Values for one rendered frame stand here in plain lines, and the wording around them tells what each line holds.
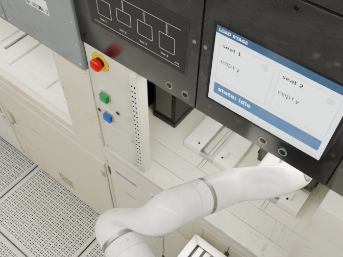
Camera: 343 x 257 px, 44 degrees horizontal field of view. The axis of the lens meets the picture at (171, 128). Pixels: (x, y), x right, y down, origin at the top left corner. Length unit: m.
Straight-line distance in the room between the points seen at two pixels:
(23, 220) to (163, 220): 1.69
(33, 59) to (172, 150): 0.81
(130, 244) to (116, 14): 0.54
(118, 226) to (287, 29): 0.58
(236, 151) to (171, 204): 0.71
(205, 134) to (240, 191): 0.61
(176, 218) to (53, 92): 1.09
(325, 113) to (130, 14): 0.48
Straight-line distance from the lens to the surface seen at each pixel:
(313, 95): 0.82
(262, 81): 0.86
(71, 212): 2.50
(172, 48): 0.96
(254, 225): 1.50
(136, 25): 1.01
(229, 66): 0.88
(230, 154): 1.58
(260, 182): 1.06
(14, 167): 2.75
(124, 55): 1.12
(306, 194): 1.56
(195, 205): 0.95
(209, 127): 1.64
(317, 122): 0.85
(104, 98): 1.33
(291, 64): 0.80
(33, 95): 1.89
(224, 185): 1.02
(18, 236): 2.52
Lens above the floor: 2.21
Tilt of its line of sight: 53 degrees down
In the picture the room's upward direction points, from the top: 1 degrees clockwise
